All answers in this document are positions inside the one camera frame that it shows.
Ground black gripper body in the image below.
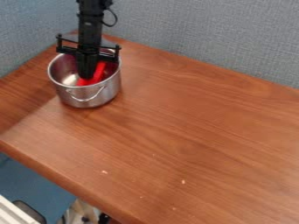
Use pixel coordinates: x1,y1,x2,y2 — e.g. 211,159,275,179
56,14,120,62

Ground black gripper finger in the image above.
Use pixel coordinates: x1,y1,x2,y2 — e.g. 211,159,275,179
87,53,99,79
76,52,88,79

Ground red star-shaped block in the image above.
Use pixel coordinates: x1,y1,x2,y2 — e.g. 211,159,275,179
76,61,107,87

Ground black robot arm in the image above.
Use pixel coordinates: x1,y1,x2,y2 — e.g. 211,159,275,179
56,0,121,80

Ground metal pot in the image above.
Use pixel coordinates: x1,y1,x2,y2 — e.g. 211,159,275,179
47,53,121,109

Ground white striped object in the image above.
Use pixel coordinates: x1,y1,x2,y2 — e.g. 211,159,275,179
0,195,47,224

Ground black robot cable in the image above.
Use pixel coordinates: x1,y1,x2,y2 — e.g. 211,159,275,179
101,7,119,28

